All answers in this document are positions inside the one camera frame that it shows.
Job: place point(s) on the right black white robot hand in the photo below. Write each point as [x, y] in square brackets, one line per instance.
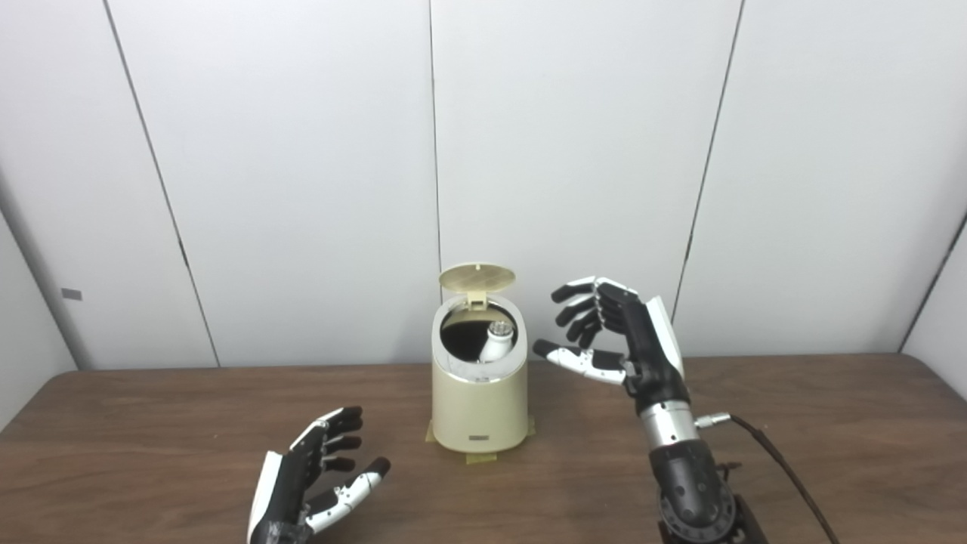
[650, 355]

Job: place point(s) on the small white plastic bottle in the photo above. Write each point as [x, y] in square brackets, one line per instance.
[496, 346]

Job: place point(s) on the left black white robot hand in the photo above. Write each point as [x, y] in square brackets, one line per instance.
[283, 499]

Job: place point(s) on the cream round bin lid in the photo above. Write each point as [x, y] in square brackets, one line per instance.
[477, 276]

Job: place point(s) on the cream-colored bin body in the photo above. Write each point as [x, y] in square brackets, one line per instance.
[480, 412]

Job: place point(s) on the small gray wall tag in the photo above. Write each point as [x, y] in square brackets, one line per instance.
[71, 294]

